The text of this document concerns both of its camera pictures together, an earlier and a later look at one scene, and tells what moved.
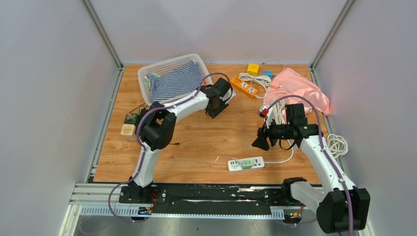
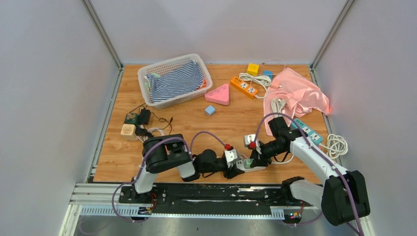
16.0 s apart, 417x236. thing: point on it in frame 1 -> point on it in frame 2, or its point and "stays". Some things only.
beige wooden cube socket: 128,132 stays
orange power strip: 243,87 stays
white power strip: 235,165 stays
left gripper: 214,113 -> 230,173
